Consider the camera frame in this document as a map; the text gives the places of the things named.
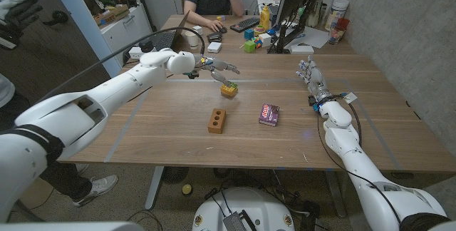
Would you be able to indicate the red snack bag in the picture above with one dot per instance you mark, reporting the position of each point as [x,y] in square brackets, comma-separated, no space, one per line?
[337,33]

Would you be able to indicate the small white flat box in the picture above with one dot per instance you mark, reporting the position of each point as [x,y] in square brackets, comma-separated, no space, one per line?
[214,47]

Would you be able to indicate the white shelf cabinet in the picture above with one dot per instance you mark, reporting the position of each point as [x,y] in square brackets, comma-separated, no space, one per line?
[121,31]

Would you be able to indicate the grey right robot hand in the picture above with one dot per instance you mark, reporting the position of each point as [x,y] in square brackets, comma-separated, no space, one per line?
[317,81]

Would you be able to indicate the white canister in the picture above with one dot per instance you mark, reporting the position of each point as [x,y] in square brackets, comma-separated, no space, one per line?
[336,11]

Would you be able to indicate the teal cube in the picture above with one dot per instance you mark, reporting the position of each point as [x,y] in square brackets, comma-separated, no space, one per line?
[249,34]

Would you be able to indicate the green cube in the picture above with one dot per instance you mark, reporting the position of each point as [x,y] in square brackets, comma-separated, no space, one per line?
[249,46]

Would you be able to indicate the yellow green lego stack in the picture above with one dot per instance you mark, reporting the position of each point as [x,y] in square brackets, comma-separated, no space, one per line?
[228,91]

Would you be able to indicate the dark laptop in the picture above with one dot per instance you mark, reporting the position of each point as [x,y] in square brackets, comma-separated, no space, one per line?
[165,38]

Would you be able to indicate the colourful puzzle cube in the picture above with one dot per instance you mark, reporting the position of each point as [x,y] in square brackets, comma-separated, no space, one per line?
[257,42]

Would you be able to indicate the grey finned electronics module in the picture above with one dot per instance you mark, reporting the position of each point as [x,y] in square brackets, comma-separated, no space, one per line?
[234,223]

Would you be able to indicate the small white cube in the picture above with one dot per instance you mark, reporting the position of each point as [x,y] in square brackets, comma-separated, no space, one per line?
[197,30]

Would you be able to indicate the white flat device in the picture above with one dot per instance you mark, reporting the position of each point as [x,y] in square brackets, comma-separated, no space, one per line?
[302,49]

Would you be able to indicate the black power adapter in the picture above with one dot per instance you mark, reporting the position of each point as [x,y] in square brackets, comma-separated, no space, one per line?
[145,45]

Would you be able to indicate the black keyboard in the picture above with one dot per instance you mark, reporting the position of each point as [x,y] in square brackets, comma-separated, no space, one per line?
[245,24]

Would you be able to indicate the cardboard box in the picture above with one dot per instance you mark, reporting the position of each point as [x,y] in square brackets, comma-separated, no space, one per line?
[114,15]

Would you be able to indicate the grey table leg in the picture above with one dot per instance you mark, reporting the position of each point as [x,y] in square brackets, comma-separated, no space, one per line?
[154,188]
[335,195]

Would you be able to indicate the standing person in black trousers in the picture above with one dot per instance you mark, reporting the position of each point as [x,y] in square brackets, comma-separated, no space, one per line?
[71,186]

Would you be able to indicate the purple package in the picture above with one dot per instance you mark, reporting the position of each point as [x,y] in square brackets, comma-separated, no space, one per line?
[269,114]

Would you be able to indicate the yellow mustard bottle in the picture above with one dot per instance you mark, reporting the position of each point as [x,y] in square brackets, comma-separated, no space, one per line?
[264,19]

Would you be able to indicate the black white teleoperation glove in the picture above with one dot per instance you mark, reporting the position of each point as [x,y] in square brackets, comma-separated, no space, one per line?
[18,11]

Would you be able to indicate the white robot torso base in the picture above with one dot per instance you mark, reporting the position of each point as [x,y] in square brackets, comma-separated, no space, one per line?
[263,209]

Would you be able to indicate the black floor fan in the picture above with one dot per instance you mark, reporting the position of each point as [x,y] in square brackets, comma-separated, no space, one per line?
[175,174]

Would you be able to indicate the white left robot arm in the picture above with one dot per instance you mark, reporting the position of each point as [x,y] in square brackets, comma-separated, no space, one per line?
[117,81]

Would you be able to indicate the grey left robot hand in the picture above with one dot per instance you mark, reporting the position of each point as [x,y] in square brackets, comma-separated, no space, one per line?
[215,65]

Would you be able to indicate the dark computer mouse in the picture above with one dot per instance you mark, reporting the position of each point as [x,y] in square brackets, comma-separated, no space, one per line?
[223,30]

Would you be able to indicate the brown brick block with holes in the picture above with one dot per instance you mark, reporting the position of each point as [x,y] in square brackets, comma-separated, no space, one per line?
[216,121]

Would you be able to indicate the white power strip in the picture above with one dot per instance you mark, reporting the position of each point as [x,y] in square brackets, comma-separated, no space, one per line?
[135,53]

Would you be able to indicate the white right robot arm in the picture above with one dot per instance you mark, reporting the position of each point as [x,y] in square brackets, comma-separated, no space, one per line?
[370,181]

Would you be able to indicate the small purple yellow cube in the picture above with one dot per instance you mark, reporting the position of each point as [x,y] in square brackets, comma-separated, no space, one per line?
[221,18]

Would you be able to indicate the white paper sheet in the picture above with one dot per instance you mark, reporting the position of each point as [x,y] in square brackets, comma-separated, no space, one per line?
[315,38]

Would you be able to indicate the yellow ball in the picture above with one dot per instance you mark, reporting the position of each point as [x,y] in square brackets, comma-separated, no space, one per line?
[187,189]

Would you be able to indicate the large white cube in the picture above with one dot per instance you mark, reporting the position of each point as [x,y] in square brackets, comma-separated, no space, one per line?
[265,40]

